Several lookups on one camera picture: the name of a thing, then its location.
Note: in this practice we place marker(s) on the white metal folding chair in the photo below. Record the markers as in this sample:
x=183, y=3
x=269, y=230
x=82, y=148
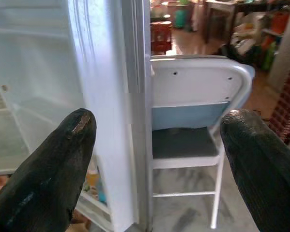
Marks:
x=191, y=116

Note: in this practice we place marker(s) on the white fridge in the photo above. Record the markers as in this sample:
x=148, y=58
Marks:
x=104, y=72

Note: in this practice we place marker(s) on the red brick pillar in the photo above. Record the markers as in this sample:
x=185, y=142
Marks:
x=286, y=106

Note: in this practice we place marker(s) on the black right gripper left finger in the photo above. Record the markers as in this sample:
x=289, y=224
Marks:
x=46, y=174

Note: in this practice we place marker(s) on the dark wooden table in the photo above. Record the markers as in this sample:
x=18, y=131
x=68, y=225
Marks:
x=222, y=14

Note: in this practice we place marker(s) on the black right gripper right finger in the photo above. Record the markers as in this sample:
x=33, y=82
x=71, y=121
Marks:
x=263, y=169

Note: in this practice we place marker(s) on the red plastic stool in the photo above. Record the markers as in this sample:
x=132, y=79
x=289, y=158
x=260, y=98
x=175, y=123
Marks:
x=161, y=36

